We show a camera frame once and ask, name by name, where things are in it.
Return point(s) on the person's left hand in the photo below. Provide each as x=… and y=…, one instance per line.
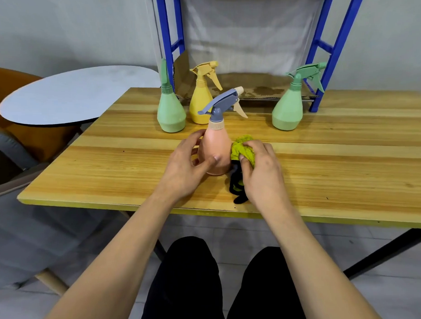
x=181, y=176

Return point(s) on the person's right hand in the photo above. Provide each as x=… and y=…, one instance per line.
x=266, y=183

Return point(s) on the green and black cloth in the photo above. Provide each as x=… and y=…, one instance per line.
x=239, y=151

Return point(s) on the pink spray bottle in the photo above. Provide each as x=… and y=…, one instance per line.
x=215, y=147

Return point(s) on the green spray bottle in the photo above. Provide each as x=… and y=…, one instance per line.
x=287, y=112
x=170, y=114

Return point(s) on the yellow spray bottle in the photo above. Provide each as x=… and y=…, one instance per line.
x=200, y=103

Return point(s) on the blue metal shelf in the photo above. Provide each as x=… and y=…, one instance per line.
x=341, y=39

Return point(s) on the person's right forearm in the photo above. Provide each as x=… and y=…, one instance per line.
x=321, y=277

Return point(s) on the person's left forearm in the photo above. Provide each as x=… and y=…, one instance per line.
x=114, y=271

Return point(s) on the person's right leg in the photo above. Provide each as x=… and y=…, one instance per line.
x=266, y=290

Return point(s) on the person's leg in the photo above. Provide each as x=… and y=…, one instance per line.
x=266, y=290
x=182, y=289

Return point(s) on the person's left leg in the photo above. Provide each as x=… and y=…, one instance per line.
x=182, y=289

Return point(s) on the black metal table leg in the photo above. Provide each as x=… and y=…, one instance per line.
x=389, y=254
x=160, y=250

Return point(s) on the stained brown cardboard sheet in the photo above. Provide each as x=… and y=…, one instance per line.
x=263, y=85

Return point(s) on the round white side table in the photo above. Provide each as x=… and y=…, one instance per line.
x=74, y=93

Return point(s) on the white cloth backdrop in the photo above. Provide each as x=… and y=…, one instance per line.
x=254, y=28

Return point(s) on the brown chair with grey shell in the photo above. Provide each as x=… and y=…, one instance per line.
x=0, y=165

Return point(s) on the orange chair with grey shell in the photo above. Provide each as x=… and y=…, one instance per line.
x=8, y=82

